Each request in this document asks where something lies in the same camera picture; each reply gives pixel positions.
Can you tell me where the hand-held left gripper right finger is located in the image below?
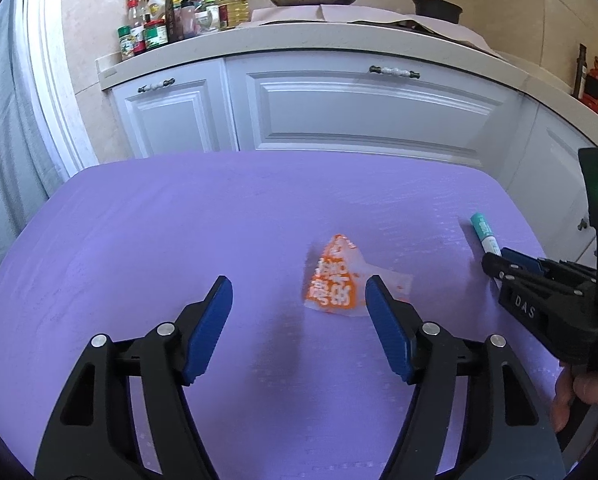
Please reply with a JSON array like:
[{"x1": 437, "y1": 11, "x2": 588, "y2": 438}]
[{"x1": 365, "y1": 274, "x2": 567, "y2": 480}]

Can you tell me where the person's right hand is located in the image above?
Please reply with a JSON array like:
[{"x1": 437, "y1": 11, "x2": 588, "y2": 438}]
[{"x1": 551, "y1": 360, "x2": 598, "y2": 434}]

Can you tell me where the purple tablecloth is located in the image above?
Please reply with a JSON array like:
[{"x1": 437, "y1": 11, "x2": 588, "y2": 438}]
[{"x1": 0, "y1": 150, "x2": 564, "y2": 480}]

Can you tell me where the orange white plastic wrapper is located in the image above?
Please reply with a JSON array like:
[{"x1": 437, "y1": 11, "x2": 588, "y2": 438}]
[{"x1": 303, "y1": 232, "x2": 414, "y2": 322}]

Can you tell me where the grey curtain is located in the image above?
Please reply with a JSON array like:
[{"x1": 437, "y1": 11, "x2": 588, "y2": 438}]
[{"x1": 0, "y1": 0, "x2": 66, "y2": 243}]

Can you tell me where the pink stove cover cloth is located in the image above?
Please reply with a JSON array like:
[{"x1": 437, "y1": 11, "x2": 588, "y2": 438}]
[{"x1": 248, "y1": 3, "x2": 500, "y2": 57}]

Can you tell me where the black lidded pot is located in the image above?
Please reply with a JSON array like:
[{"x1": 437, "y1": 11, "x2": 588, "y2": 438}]
[{"x1": 410, "y1": 0, "x2": 464, "y2": 25}]

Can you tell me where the narrow white cabinet drawer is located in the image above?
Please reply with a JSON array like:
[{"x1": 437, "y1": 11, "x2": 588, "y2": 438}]
[{"x1": 110, "y1": 57, "x2": 238, "y2": 160}]

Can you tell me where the teal white tube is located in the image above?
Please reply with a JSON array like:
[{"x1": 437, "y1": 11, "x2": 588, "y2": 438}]
[{"x1": 468, "y1": 211, "x2": 504, "y2": 262}]

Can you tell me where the wide white cabinet drawer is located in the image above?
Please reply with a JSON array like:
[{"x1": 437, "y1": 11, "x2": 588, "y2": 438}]
[{"x1": 225, "y1": 54, "x2": 524, "y2": 167}]

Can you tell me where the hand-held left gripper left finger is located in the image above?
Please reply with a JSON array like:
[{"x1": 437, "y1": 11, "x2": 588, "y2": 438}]
[{"x1": 34, "y1": 275, "x2": 234, "y2": 480}]

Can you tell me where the group of seasoning bottles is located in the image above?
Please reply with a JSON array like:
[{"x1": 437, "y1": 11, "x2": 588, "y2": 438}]
[{"x1": 117, "y1": 0, "x2": 220, "y2": 59}]

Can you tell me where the narrow drawer handle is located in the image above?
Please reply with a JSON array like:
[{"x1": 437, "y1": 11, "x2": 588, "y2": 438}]
[{"x1": 137, "y1": 78, "x2": 176, "y2": 94}]

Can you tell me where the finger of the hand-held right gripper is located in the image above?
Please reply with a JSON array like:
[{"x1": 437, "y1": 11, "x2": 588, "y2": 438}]
[
  {"x1": 501, "y1": 247, "x2": 598, "y2": 282},
  {"x1": 481, "y1": 251, "x2": 546, "y2": 292}
]

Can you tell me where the dark glass bottle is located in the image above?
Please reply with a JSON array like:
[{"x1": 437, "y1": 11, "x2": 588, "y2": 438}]
[{"x1": 572, "y1": 43, "x2": 588, "y2": 99}]

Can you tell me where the wide drawer handle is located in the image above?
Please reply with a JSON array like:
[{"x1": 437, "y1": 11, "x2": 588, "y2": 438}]
[{"x1": 368, "y1": 64, "x2": 422, "y2": 81}]

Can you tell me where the white door frame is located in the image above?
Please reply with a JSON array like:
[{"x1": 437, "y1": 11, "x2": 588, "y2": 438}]
[{"x1": 25, "y1": 0, "x2": 103, "y2": 182}]

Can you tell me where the white corner cabinet door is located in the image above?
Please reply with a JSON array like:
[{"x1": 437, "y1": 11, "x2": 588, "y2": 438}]
[{"x1": 511, "y1": 102, "x2": 598, "y2": 263}]

